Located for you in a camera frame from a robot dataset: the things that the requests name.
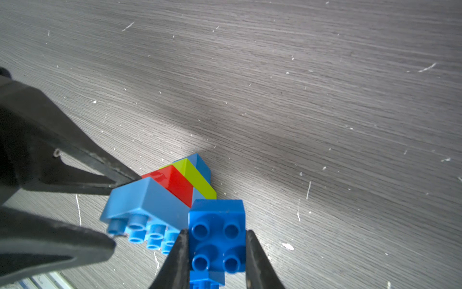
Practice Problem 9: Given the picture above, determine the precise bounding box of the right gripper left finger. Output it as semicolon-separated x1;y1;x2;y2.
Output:
149;229;190;289

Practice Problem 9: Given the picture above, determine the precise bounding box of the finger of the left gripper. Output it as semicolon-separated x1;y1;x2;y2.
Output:
1;76;141;195
1;207;116;285

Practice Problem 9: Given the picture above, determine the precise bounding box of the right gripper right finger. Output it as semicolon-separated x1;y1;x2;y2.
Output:
245;230;285;289

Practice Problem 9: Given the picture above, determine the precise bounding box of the small dark blue lego brick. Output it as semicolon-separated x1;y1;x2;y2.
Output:
188;199;246;274

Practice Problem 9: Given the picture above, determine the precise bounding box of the light blue long lego brick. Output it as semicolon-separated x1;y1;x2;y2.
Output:
100;178;206;255

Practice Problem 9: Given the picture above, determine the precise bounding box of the red lego brick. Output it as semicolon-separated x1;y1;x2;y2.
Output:
142;165;193;208

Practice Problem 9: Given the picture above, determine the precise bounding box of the green lego brick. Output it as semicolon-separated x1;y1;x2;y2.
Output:
171;158;217;199

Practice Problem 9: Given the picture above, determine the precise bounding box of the dark blue long lego brick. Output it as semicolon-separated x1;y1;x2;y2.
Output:
190;270;225;289

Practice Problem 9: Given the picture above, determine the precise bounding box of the white vented cable duct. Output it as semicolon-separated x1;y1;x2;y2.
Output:
1;272;75;289

